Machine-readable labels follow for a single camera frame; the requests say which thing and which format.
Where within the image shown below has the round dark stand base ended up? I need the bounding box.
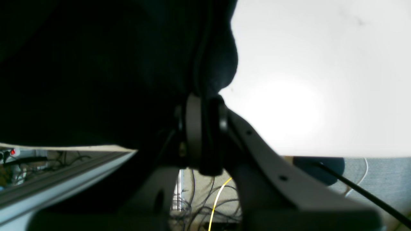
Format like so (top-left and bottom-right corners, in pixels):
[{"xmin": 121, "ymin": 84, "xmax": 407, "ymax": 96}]
[{"xmin": 292, "ymin": 157, "xmax": 345, "ymax": 186}]

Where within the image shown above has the black stand rod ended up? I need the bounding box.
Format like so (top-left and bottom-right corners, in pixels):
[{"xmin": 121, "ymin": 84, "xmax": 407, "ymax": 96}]
[{"xmin": 314, "ymin": 162, "xmax": 411, "ymax": 229}]

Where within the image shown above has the white cable on floor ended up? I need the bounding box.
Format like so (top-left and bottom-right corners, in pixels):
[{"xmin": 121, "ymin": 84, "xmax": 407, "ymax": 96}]
[{"xmin": 344, "ymin": 157, "xmax": 369, "ymax": 197}]

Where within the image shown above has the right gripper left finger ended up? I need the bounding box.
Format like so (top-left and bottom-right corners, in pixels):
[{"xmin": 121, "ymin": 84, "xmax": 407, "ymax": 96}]
[{"xmin": 176, "ymin": 93, "xmax": 228, "ymax": 176}]

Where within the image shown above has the metal frame post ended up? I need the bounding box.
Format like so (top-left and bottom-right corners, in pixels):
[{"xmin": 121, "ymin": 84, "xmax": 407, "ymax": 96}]
[{"xmin": 172, "ymin": 169, "xmax": 184, "ymax": 212}]

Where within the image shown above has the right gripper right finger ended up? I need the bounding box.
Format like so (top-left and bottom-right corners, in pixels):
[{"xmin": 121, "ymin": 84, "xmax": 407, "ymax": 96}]
[{"xmin": 223, "ymin": 110, "xmax": 382, "ymax": 231}]

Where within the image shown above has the yellow cable on floor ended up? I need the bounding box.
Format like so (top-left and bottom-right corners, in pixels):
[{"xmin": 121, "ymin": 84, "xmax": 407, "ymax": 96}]
[{"xmin": 208, "ymin": 177, "xmax": 233, "ymax": 231}]

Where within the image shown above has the black T-shirt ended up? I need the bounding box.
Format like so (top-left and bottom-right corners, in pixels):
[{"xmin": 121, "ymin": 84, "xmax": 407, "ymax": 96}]
[{"xmin": 0, "ymin": 0, "xmax": 238, "ymax": 149}]

